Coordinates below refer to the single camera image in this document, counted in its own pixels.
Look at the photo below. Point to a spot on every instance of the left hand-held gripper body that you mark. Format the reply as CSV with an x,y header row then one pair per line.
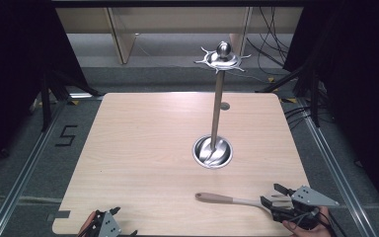
x,y
108,226

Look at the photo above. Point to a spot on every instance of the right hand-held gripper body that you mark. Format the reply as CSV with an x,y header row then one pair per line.
x,y
312,197

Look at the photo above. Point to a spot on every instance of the steel utensil hook stand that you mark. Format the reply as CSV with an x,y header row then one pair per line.
x,y
215,108

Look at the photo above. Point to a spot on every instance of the person's left hand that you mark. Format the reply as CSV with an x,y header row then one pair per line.
x,y
87,225

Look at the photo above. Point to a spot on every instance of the person's right hand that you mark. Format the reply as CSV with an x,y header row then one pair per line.
x,y
312,233

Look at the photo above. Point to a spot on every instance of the black metal stand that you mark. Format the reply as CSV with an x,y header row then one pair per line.
x,y
315,105
46,105

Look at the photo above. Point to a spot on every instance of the black curtain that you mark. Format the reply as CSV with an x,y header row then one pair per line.
x,y
362,82
16,65

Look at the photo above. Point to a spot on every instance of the beige wooden cabinet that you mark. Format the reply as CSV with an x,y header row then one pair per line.
x,y
125,36

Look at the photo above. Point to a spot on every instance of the aluminium floor rail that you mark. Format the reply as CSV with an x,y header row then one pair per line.
x,y
335,171
23,174

